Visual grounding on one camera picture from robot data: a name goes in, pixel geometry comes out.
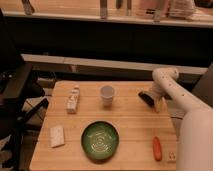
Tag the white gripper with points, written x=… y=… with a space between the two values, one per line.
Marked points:
x=155 y=98

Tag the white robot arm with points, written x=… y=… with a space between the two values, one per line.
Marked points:
x=195 y=142

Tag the white sponge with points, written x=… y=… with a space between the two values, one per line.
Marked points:
x=57 y=136

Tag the white paper cup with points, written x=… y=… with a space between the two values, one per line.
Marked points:
x=107 y=95

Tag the orange carrot toy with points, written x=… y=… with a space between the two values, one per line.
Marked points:
x=157 y=152

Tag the green ribbed bowl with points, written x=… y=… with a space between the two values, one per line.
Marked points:
x=100 y=140

